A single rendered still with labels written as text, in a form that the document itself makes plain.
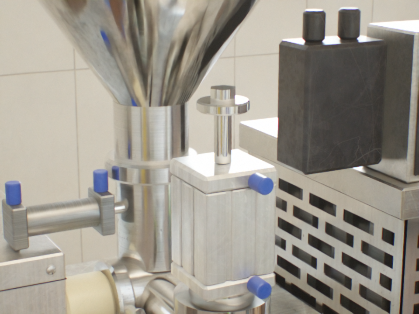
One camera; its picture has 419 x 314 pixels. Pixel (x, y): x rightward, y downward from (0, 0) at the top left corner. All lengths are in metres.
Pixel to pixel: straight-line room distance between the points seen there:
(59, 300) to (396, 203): 0.25
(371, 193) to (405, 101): 0.08
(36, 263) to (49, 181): 1.50
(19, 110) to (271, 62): 0.64
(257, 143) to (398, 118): 0.19
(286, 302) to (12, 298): 0.29
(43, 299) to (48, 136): 1.48
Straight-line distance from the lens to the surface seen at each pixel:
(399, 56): 0.67
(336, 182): 0.73
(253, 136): 0.84
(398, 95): 0.67
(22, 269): 0.60
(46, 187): 2.10
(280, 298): 0.82
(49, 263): 0.60
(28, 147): 2.06
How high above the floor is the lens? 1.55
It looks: 15 degrees down
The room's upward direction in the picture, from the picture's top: straight up
